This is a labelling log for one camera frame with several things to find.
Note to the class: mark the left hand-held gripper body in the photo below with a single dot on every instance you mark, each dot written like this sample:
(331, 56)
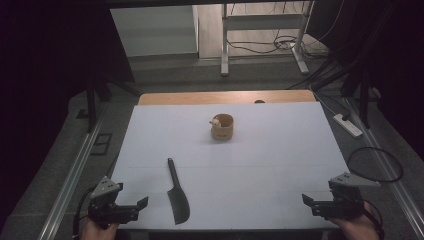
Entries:
(104, 200)

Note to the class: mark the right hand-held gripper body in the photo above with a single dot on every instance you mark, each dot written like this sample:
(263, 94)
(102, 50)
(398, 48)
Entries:
(346, 200)

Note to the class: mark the black plastic comb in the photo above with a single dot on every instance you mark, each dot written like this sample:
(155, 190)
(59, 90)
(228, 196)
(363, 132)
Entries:
(178, 203)

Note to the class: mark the wooden cup with small figure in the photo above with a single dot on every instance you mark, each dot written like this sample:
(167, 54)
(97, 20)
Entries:
(222, 131)

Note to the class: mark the person's right hand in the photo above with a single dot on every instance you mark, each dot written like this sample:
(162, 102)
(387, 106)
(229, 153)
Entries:
(358, 230)

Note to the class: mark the person's left hand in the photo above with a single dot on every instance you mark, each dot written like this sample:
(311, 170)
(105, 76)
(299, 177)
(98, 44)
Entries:
(96, 231)

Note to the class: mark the white table sheet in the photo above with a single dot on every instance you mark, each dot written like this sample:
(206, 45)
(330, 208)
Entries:
(250, 173)

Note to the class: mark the white power strip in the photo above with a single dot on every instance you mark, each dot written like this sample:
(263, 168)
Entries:
(349, 126)

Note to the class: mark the black stand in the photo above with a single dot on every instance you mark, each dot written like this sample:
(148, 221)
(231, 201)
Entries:
(90, 106)
(364, 100)

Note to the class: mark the small dark round object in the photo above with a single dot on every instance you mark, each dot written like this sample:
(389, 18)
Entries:
(259, 101)

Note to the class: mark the black curtain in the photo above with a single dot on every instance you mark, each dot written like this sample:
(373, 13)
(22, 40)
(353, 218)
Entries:
(400, 66)
(50, 66)

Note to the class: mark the aluminium rail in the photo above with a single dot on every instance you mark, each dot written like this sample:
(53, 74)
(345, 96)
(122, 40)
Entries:
(410, 215)
(71, 181)

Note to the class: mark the white metal desk frame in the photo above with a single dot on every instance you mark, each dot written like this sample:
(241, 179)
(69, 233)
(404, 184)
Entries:
(263, 21)

